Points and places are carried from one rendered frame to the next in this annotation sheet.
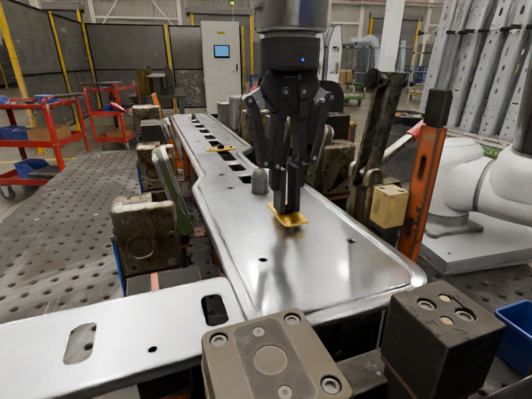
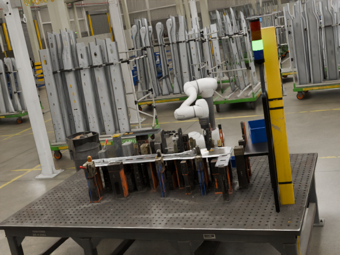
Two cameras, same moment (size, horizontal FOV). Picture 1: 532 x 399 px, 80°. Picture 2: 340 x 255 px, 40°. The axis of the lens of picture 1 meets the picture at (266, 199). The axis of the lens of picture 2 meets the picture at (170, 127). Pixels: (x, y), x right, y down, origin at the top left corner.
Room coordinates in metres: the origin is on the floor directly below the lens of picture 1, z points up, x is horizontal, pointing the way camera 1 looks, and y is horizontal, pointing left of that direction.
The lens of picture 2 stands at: (-1.57, 3.32, 2.16)
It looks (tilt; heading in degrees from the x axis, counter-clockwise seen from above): 13 degrees down; 305
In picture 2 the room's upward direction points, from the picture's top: 10 degrees counter-clockwise
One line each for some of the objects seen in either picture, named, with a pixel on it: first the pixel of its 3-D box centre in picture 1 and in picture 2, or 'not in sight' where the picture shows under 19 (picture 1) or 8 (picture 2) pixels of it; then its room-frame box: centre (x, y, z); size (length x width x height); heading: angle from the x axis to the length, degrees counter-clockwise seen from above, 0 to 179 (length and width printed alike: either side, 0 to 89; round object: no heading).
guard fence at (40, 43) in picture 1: (65, 74); not in sight; (6.11, 3.61, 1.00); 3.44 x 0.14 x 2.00; 12
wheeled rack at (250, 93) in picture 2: not in sight; (238, 65); (3.22, -6.51, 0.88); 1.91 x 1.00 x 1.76; 103
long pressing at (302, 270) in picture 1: (216, 149); (155, 157); (0.90, 0.14, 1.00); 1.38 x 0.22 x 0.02; 20
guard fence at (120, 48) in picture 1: (171, 71); not in sight; (8.14, 2.26, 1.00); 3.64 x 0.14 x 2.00; 102
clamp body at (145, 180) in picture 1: (164, 207); (162, 176); (0.76, 0.27, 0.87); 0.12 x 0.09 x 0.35; 110
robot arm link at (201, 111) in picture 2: not in sight; (200, 108); (0.45, -0.02, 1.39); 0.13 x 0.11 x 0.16; 41
